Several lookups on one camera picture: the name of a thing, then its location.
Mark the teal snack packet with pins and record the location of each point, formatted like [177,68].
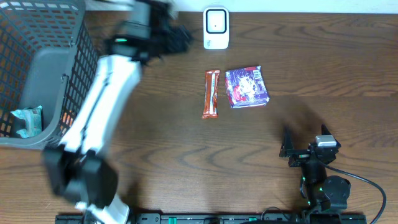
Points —
[32,117]

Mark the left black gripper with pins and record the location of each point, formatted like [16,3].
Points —
[173,37]

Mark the dark grey plastic mesh basket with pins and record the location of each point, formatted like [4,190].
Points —
[48,60]

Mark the purple snack packet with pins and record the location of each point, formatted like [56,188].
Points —
[245,87]

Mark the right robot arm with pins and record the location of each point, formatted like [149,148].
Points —
[325,194]

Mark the white barcode scanner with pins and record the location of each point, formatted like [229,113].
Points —
[215,28]

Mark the orange-red snack bar wrapper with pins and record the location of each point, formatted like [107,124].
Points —
[211,93]

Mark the small orange snack packet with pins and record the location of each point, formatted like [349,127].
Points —
[67,121]

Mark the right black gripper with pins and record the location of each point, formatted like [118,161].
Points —
[287,150]

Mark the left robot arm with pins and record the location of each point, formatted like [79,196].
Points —
[77,166]

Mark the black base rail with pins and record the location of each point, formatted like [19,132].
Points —
[156,218]

